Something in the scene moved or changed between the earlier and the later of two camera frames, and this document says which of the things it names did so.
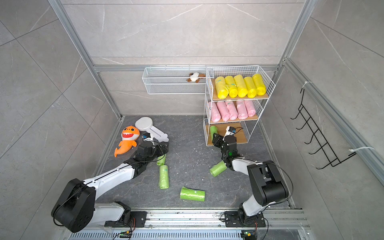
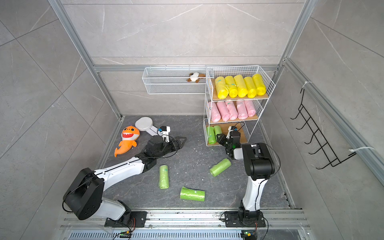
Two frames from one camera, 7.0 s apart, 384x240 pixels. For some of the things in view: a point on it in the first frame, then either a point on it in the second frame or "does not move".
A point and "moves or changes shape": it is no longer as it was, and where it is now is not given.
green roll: (162, 161) -> (217, 130)
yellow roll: (241, 85) does not move
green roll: (213, 129) moves or changes shape
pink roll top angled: (225, 114) does not move
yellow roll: (259, 85) does not move
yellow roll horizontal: (250, 87) does not move
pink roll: (250, 108) does not move
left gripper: (164, 149) -> (178, 146)
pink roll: (242, 110) does not move
